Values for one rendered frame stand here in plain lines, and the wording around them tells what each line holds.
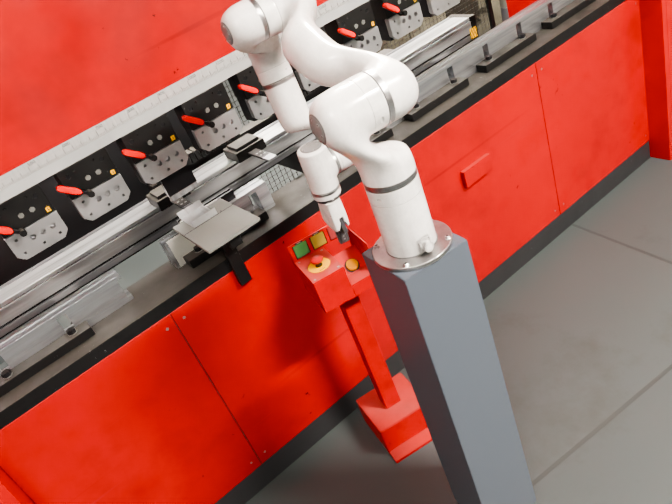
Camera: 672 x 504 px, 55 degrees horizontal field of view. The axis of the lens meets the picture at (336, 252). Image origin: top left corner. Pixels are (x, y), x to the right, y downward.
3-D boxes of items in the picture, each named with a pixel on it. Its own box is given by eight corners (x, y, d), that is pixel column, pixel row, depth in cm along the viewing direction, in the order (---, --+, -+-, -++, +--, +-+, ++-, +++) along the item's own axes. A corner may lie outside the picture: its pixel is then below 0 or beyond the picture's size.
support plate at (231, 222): (209, 254, 181) (208, 251, 181) (173, 230, 201) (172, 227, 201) (260, 220, 188) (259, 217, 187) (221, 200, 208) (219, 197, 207)
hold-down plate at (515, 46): (487, 73, 251) (485, 65, 249) (477, 72, 255) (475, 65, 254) (537, 39, 262) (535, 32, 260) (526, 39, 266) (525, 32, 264)
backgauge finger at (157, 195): (179, 222, 206) (172, 209, 203) (150, 204, 226) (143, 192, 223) (210, 203, 210) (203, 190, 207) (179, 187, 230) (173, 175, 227)
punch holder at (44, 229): (21, 263, 175) (-16, 213, 167) (15, 254, 182) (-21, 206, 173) (71, 233, 181) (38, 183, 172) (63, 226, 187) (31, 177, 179)
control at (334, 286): (326, 313, 197) (306, 267, 187) (306, 291, 210) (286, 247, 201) (381, 281, 201) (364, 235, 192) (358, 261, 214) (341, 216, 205)
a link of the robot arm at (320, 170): (332, 172, 188) (305, 187, 186) (319, 133, 180) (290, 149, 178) (346, 182, 182) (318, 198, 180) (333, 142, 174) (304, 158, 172)
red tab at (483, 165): (467, 188, 250) (463, 172, 247) (463, 187, 252) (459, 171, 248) (493, 168, 256) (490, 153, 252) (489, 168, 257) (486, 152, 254)
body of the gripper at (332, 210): (308, 191, 188) (319, 221, 195) (323, 205, 180) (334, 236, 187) (330, 179, 190) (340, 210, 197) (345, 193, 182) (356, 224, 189)
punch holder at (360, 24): (351, 66, 219) (336, 19, 210) (337, 65, 225) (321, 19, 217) (384, 47, 224) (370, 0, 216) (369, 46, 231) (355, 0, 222)
